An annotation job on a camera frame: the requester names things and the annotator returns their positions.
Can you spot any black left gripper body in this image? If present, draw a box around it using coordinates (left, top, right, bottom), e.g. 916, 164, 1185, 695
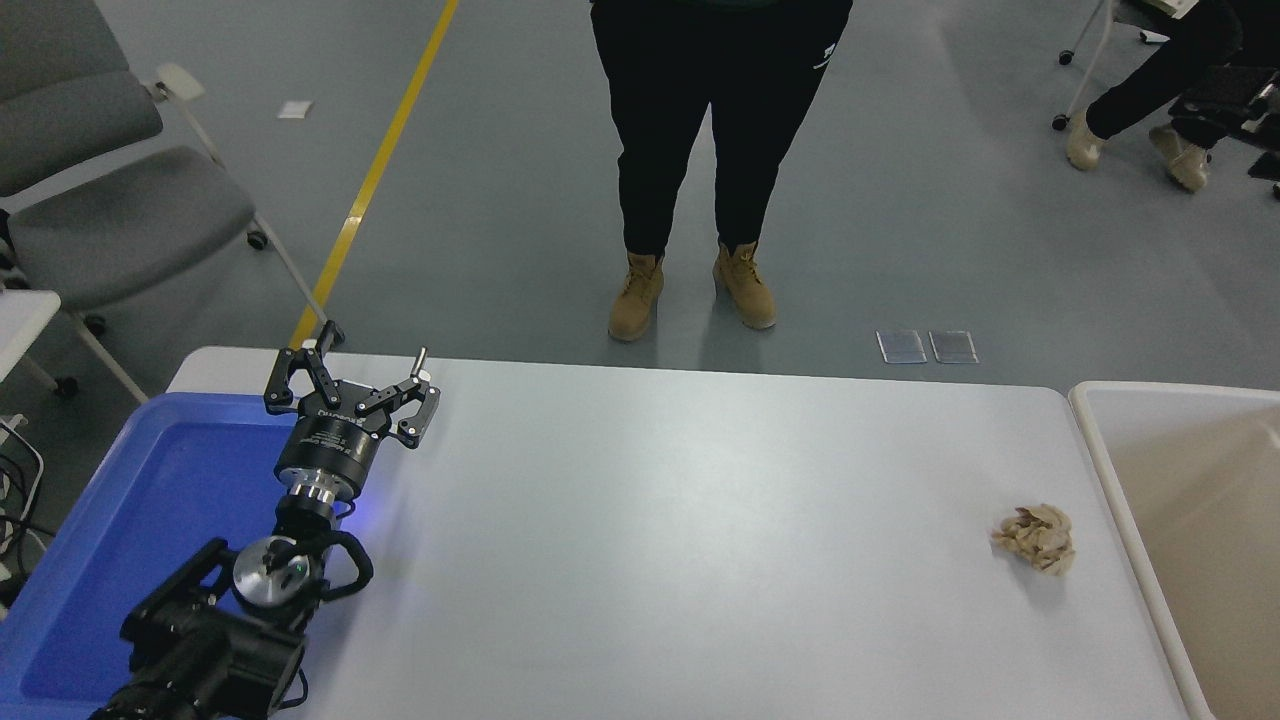
276, 385, 391, 494

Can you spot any blue plastic tray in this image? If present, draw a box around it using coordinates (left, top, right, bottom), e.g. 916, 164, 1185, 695
0, 390, 346, 716

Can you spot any grey padded rolling chair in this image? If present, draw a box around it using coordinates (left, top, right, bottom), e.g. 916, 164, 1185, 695
0, 0, 346, 399

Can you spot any white side table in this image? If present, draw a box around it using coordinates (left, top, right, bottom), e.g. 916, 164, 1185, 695
0, 290, 63, 381

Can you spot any crumpled tan paper ball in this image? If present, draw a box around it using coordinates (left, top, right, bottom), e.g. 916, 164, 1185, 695
991, 503, 1078, 577

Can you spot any large pale bin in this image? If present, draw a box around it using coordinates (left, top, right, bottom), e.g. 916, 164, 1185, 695
1068, 380, 1280, 720

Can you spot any black office chair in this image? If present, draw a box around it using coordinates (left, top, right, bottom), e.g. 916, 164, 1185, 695
1165, 65, 1280, 201

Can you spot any cable bundle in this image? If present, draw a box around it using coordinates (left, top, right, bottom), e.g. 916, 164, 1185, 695
0, 410, 46, 596

